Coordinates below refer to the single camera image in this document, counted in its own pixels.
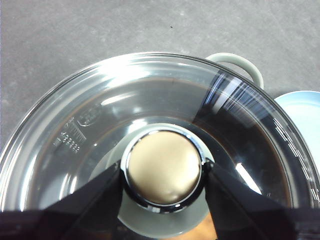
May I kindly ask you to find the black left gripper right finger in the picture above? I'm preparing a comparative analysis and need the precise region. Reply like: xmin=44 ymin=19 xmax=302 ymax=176
xmin=206 ymin=161 xmax=320 ymax=240

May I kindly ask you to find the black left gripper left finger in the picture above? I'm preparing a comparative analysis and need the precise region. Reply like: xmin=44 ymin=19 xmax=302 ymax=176
xmin=0 ymin=161 xmax=125 ymax=240

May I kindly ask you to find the brown potato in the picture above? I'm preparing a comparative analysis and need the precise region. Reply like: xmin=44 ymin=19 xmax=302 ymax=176
xmin=197 ymin=214 xmax=217 ymax=240

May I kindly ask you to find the glass lid with green knob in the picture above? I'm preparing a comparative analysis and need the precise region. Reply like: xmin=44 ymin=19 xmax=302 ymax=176
xmin=0 ymin=51 xmax=320 ymax=240

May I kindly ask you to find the blue round plate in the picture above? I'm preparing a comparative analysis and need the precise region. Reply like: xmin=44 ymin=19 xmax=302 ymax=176
xmin=273 ymin=90 xmax=320 ymax=156

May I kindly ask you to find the pale green electric steamer pot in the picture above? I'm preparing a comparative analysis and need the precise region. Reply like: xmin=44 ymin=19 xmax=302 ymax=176
xmin=204 ymin=52 xmax=265 ymax=89

